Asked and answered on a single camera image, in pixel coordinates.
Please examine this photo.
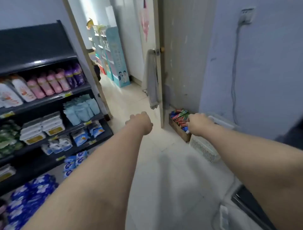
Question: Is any person's right hand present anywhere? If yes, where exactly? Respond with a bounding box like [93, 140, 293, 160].
[186, 113, 215, 137]

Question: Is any person's left hand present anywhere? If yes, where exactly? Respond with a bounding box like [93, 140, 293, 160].
[125, 111, 153, 136]

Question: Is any person's left forearm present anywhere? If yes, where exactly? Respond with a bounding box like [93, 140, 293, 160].
[21, 124, 152, 230]

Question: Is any person's right forearm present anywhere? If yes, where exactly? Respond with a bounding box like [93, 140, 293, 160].
[201, 123, 303, 230]

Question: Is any pile of toothpaste boxes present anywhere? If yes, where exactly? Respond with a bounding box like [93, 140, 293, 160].
[170, 108, 190, 132]

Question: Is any white plastic basket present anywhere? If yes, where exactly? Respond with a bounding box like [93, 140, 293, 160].
[189, 112, 238, 163]

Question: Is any grey hanging cloth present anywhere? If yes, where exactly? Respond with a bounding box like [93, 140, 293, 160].
[142, 49, 160, 110]

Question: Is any blue white powder bag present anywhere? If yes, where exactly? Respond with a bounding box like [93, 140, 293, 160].
[87, 121, 105, 138]
[71, 129, 91, 147]

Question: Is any group of light blue pouches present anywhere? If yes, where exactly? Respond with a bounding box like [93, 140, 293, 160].
[63, 94, 101, 126]

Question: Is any black bag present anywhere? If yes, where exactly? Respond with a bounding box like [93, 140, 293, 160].
[93, 64, 102, 82]

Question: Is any teal cardboard display stand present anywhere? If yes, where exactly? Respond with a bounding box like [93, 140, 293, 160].
[105, 26, 131, 88]

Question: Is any grey wooden door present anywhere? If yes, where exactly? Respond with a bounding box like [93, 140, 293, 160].
[153, 0, 217, 128]

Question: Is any purple softener bottle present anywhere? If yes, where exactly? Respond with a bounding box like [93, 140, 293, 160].
[72, 63, 86, 86]
[64, 66, 78, 88]

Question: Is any stack of blue white soap packs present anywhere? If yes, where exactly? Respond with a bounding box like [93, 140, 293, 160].
[62, 150, 89, 179]

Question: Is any shelf rack with goods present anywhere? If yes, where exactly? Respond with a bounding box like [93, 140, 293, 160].
[87, 23, 112, 79]

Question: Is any pink softener bottle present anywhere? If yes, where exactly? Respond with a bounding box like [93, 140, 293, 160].
[46, 71, 63, 93]
[55, 69, 71, 91]
[37, 74, 56, 96]
[27, 77, 46, 99]

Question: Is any row of small blue white packets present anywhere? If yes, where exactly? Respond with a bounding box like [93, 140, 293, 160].
[41, 136, 73, 156]

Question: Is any stack of white lidded boxes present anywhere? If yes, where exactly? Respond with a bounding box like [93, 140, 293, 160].
[20, 111, 66, 145]

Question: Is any black panel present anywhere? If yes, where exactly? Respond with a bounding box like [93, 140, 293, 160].
[231, 185, 278, 230]

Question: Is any dark fabric object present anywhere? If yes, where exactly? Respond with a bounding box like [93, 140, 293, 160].
[275, 116, 303, 151]

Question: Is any white detergent bottle orange print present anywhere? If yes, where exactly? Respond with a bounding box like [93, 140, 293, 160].
[11, 74, 37, 103]
[0, 79, 24, 109]

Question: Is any black metal shelf unit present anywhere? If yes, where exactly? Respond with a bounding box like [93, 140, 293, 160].
[0, 20, 114, 197]

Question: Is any pile of green packets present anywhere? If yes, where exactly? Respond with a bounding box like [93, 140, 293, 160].
[0, 119, 24, 159]

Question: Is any pile of dark blue packets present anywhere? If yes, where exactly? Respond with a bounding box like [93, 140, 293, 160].
[0, 174, 59, 230]

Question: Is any white box yellow label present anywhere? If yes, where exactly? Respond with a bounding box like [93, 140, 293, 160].
[0, 164, 16, 182]

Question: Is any grey wall cable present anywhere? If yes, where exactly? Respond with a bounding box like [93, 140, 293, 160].
[231, 23, 241, 126]

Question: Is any pink wall poster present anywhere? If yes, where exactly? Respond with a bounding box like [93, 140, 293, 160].
[139, 0, 150, 42]

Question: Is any white wall socket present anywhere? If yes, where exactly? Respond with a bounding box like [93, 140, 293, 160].
[238, 7, 256, 25]

